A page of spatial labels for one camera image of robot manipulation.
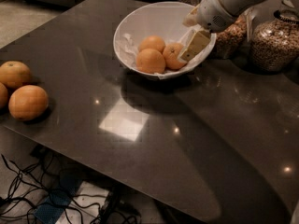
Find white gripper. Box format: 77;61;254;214
178;0;236;63

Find orange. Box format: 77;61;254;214
163;42;186;70
0;83;8;109
136;49;166;74
138;35;165;52
0;61;32;90
8;85;49;121

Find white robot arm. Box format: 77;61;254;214
183;0;299;33

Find white bowl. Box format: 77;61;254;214
112;1;217;80

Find glass jar of nuts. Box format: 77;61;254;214
212;15;247;59

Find white paper liner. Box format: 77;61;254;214
115;13;216;80

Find round jar of cereal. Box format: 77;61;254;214
249;9;299;73

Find orange on table front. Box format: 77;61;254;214
8;85;49;121

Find orange on table back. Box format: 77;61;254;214
0;61;32;90

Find blue box on floor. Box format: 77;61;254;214
34;175;82;224

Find black cables on floor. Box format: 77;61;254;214
0;147;141;224

